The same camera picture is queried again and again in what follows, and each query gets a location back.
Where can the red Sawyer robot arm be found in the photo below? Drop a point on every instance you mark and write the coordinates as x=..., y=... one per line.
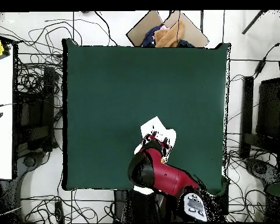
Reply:
x=168, y=177

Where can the black power adapter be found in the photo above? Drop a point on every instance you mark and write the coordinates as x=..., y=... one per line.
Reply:
x=259, y=67

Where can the black computer tower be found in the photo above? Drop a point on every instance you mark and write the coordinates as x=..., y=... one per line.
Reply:
x=35, y=112

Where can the black upright stand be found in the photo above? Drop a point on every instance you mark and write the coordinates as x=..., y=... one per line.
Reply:
x=247, y=105

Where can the white desk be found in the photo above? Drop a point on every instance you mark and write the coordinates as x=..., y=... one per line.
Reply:
x=1, y=116

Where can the grey swivel chair base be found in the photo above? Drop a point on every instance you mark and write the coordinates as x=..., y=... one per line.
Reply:
x=261, y=168
x=29, y=161

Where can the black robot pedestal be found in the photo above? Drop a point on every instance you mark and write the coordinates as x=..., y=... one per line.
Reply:
x=130, y=205

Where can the dark green table cloth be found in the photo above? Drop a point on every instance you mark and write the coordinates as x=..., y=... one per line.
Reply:
x=130, y=81

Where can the white printed T-shirt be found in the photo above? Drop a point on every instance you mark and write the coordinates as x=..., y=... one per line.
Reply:
x=157, y=128

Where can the tan folded garment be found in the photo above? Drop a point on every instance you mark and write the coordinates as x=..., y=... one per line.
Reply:
x=170, y=36

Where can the open cardboard box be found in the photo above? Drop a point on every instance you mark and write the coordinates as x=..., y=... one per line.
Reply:
x=193, y=32

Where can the dark blue garment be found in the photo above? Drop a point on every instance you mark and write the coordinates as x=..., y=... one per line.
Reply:
x=149, y=37

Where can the black power strip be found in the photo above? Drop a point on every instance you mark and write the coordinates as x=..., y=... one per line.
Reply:
x=59, y=211

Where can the black thin rod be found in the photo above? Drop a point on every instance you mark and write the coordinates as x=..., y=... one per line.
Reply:
x=253, y=22

